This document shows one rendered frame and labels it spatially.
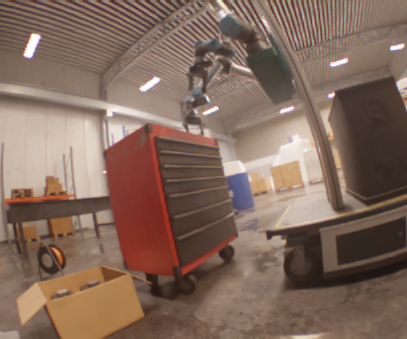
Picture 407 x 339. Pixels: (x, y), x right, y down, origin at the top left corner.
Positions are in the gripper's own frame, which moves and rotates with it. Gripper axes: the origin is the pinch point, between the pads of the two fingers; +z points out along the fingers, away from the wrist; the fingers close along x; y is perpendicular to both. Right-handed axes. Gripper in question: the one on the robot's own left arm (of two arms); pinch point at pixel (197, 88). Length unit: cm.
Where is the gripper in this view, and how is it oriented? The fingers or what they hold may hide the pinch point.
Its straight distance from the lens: 126.5
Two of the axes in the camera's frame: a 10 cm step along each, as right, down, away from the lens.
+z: -0.4, 9.8, 2.2
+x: -5.8, 1.5, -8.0
